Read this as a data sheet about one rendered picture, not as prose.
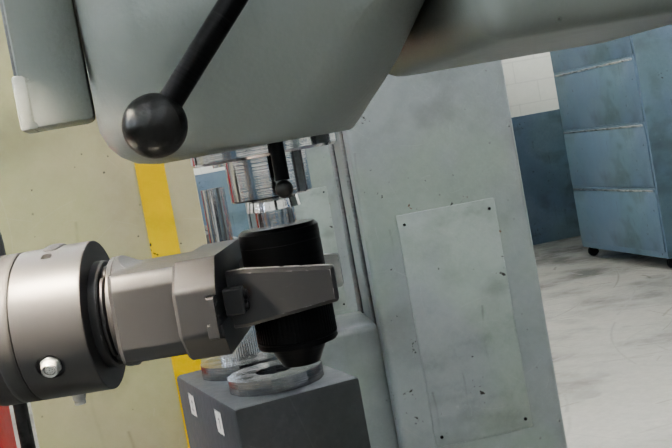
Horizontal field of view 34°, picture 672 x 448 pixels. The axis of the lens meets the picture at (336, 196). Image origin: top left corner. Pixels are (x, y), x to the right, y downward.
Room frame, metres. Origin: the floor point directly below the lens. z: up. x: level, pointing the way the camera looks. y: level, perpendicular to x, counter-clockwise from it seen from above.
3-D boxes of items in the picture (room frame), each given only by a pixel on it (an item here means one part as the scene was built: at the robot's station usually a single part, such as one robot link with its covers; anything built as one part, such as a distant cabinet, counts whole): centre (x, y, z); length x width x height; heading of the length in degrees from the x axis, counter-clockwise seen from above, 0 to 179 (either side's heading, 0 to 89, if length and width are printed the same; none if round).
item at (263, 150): (0.64, 0.04, 1.31); 0.09 x 0.09 x 0.01
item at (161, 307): (0.64, 0.13, 1.23); 0.13 x 0.12 x 0.10; 176
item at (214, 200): (1.11, 0.12, 1.22); 0.03 x 0.03 x 0.11
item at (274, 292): (0.61, 0.04, 1.23); 0.06 x 0.02 x 0.03; 86
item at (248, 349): (1.11, 0.12, 1.13); 0.05 x 0.05 x 0.05
